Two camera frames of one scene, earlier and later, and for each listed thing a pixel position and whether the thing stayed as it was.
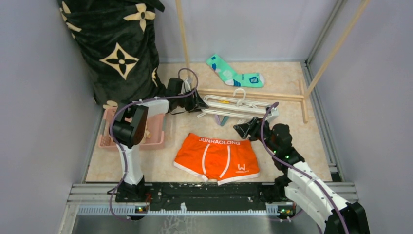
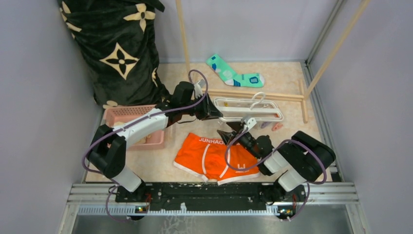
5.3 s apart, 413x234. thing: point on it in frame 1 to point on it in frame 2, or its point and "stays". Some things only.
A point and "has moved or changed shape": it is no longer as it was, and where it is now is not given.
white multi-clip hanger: [234, 107] has moved or changed shape
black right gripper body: [256, 134] to [247, 140]
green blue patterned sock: [231, 78] stays
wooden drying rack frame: [302, 96] stays
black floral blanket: [118, 41] stays
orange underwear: [219, 160] stays
